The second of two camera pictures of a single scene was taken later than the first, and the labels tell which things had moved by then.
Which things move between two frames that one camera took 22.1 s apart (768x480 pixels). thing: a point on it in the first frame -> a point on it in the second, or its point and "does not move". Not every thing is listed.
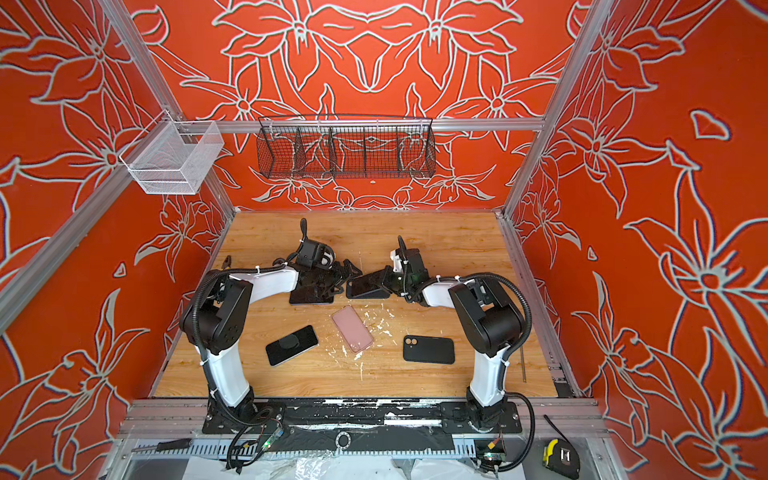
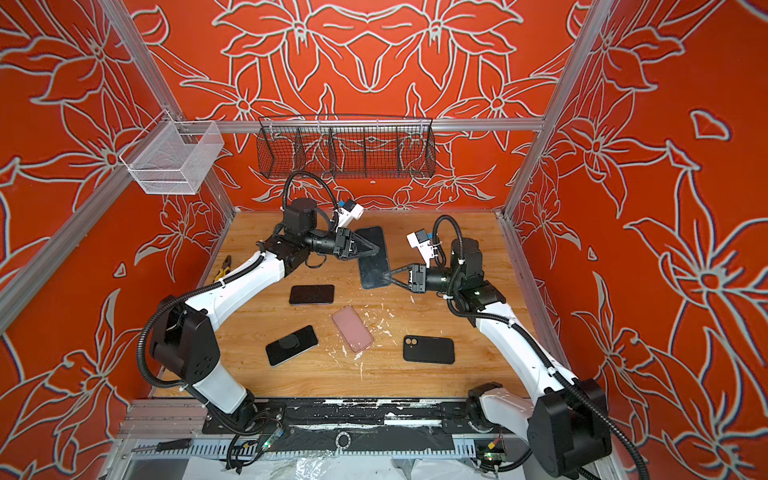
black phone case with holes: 425,349 does not move
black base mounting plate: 297,415 does not move
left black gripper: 339,280 -> 342,244
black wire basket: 295,147 does not move
